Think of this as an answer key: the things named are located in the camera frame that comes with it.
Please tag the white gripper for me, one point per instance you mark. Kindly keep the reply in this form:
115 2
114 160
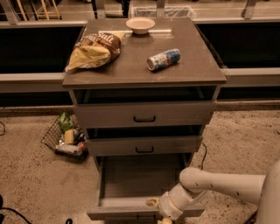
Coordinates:
164 206

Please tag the grey bottom drawer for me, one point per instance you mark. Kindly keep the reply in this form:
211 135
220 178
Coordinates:
126 182

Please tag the grey drawer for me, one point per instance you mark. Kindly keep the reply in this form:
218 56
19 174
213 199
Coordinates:
126 182
144 140
144 106

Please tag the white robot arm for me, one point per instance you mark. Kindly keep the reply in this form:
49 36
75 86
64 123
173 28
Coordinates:
261 190

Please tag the grey middle drawer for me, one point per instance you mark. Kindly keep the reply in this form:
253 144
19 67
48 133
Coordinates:
144 140

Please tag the grey drawer cabinet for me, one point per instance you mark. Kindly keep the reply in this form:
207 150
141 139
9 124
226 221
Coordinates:
196 67

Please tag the grey top drawer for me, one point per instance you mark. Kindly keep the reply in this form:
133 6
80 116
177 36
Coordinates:
144 106

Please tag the silver can in basket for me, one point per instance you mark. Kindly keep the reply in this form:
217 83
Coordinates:
70 149

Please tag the yellow cheese block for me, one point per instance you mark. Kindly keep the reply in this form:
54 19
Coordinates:
69 136

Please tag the green leafy bag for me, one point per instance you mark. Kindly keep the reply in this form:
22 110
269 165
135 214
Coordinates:
65 122

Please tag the blue white can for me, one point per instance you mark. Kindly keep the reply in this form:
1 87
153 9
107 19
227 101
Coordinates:
163 59

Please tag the yellow brown chip bag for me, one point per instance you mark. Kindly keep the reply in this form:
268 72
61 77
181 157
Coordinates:
95 50

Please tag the white ceramic bowl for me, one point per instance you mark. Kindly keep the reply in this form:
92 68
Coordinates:
140 25

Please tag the clear plastic bin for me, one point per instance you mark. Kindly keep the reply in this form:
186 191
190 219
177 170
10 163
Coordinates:
167 12

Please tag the black wire basket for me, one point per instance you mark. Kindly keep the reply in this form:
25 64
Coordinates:
54 139

